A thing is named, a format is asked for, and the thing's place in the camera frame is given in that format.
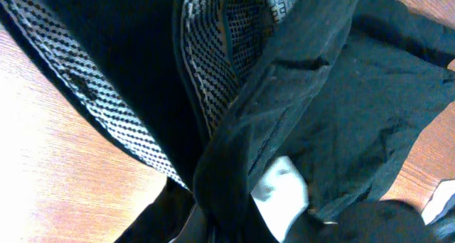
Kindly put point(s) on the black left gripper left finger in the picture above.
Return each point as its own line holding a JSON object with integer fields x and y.
{"x": 163, "y": 219}

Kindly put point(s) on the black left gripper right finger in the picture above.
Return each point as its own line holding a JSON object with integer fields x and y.
{"x": 388, "y": 221}

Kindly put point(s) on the black shorts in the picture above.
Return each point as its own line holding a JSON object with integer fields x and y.
{"x": 262, "y": 109}

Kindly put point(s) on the white garment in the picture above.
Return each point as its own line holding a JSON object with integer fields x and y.
{"x": 440, "y": 203}

